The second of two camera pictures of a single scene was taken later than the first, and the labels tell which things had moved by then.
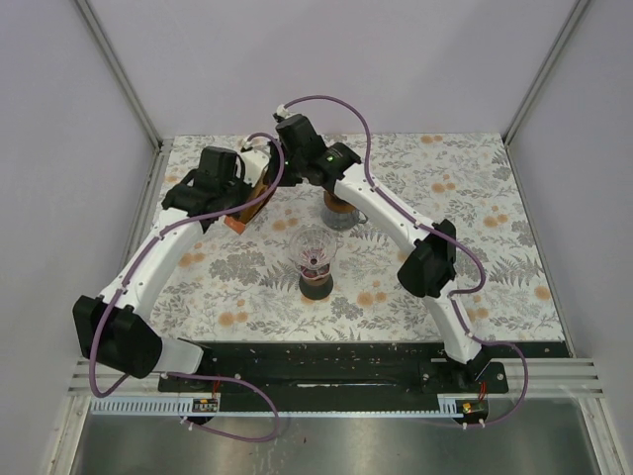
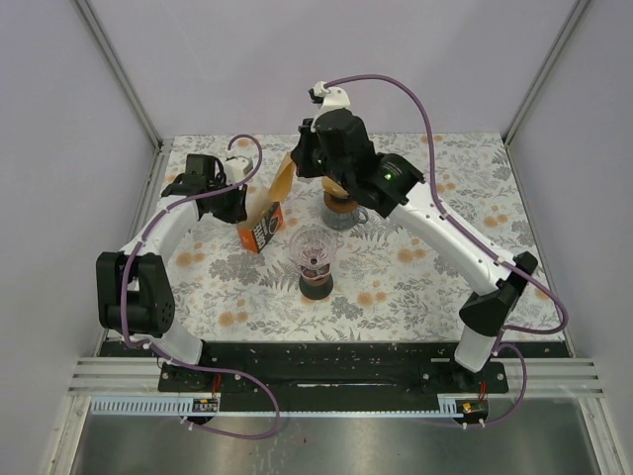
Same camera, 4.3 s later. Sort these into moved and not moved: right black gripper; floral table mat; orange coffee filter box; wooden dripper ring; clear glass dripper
Moved: orange coffee filter box; right black gripper
Not moved: clear glass dripper; floral table mat; wooden dripper ring
